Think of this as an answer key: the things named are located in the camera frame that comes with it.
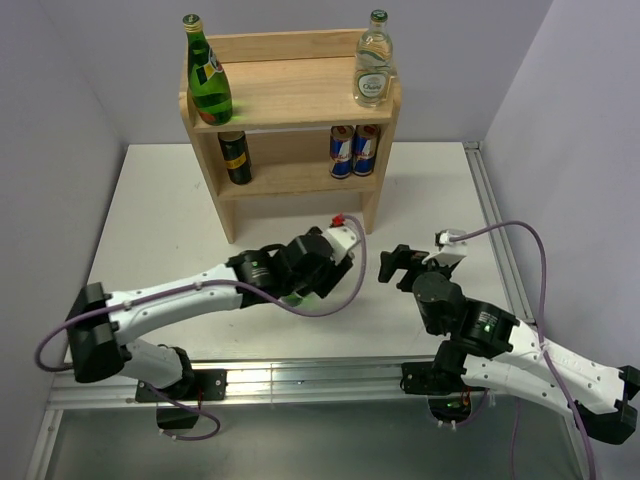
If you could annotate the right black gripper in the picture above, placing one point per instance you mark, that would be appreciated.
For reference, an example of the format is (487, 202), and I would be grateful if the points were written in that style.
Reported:
(401, 257)

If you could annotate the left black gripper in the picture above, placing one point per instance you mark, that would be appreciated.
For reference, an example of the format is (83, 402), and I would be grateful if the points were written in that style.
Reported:
(331, 275)

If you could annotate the black gold can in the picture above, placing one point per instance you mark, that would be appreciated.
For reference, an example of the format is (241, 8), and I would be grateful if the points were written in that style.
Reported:
(236, 156)

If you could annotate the large clear soda water bottle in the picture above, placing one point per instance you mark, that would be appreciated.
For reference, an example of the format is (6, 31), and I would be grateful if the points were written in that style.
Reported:
(373, 62)

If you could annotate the green bottle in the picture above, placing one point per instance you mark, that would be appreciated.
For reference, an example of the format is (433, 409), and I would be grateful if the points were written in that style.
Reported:
(295, 300)
(207, 80)

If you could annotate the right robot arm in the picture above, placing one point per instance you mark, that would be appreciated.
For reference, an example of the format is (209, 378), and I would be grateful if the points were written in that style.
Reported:
(486, 347)

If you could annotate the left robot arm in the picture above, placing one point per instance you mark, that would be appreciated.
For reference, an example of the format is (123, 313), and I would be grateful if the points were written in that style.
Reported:
(106, 330)

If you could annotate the wooden two-tier shelf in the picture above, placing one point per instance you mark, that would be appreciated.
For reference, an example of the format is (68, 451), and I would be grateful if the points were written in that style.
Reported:
(289, 89)

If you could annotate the right blue energy drink can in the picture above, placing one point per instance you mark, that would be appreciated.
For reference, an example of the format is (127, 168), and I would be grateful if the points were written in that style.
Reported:
(365, 144)

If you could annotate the blue energy drink can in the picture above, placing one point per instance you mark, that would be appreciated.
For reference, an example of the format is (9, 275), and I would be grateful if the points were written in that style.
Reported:
(365, 144)
(341, 138)

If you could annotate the left blue energy drink can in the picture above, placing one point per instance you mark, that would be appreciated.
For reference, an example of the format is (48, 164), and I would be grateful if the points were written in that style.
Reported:
(341, 138)

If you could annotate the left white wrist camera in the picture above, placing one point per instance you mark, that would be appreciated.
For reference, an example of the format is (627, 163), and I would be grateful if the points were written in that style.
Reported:
(341, 237)

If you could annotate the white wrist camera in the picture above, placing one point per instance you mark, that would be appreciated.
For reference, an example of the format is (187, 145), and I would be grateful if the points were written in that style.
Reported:
(341, 237)
(449, 251)

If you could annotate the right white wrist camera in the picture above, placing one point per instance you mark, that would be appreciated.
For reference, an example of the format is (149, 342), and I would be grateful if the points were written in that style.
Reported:
(449, 251)

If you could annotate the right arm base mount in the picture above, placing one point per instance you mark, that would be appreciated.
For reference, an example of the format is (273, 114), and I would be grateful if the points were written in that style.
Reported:
(451, 403)

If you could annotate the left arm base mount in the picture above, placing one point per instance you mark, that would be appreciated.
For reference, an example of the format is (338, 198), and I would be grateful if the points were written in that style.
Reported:
(179, 407)

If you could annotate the aluminium frame rail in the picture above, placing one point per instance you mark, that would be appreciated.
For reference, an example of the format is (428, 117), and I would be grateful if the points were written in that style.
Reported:
(306, 398)

